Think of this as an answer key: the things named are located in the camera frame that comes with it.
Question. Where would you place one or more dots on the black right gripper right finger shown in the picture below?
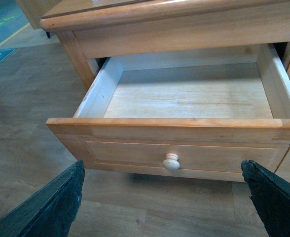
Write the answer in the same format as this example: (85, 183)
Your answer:
(270, 195)

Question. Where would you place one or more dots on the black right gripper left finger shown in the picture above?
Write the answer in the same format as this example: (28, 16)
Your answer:
(51, 211)

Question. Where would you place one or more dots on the wooden drawer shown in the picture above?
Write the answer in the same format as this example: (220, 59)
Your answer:
(192, 113)

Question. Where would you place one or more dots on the green floor sticker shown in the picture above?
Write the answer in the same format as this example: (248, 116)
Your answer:
(8, 19)

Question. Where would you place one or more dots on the large wooden cabinet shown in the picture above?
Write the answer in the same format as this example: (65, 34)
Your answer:
(35, 9)

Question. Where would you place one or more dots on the wooden nightstand frame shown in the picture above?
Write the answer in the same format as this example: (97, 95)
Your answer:
(92, 29)

